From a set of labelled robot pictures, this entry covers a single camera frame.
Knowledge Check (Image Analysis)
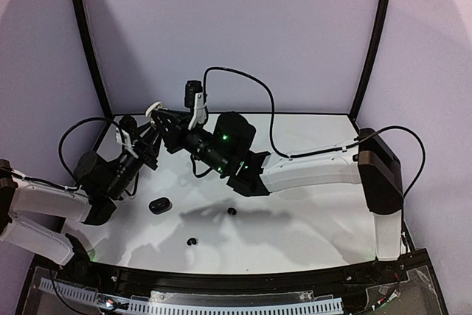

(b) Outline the left black frame post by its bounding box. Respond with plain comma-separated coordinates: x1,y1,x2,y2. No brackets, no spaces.
72,0,113,118

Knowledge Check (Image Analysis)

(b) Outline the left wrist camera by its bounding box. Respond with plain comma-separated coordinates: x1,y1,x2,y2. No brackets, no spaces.
115,114,138,158

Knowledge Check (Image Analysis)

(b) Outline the black earbud center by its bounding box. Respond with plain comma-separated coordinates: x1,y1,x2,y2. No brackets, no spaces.
226,207,237,216

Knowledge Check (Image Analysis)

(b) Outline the right black frame post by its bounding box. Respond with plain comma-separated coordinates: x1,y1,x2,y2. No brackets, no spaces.
348,0,389,122

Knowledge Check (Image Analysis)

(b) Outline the black frame post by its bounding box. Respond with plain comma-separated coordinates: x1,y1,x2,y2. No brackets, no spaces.
72,0,113,118
348,0,389,122

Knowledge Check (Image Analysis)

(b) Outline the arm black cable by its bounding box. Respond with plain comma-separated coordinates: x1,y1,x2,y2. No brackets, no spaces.
58,117,141,198
202,66,426,198

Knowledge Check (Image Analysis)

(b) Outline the white earbud charging case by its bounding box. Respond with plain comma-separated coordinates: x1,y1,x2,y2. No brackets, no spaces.
145,101,163,125

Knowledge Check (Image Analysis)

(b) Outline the black earbud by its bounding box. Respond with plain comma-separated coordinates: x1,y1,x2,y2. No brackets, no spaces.
226,207,237,216
187,238,198,246

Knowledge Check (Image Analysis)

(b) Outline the black earbud charging case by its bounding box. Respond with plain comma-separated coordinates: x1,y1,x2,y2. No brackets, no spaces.
148,197,173,215

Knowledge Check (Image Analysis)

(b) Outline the white slotted cable duct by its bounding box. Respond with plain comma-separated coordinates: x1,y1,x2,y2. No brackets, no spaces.
38,277,344,315

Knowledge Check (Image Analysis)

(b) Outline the black earbud front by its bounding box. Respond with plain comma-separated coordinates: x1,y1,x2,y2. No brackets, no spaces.
187,238,198,246

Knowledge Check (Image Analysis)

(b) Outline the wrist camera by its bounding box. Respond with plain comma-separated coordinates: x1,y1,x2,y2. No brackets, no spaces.
184,80,208,130
115,114,138,158

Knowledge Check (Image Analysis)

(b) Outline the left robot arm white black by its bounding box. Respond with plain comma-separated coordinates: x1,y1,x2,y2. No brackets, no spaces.
1,123,161,268

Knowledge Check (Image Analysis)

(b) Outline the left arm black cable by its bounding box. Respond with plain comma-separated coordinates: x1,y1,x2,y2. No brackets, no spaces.
58,117,141,198

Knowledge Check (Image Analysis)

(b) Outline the black front aluminium rail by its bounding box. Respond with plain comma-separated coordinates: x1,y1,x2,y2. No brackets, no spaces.
91,261,397,295

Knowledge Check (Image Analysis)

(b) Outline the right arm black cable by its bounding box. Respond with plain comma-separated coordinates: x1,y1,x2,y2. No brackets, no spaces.
202,66,426,198

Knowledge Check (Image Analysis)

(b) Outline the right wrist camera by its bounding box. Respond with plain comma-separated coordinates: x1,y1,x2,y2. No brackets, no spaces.
184,80,208,130

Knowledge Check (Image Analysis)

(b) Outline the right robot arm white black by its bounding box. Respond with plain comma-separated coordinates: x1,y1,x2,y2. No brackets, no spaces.
146,103,403,261

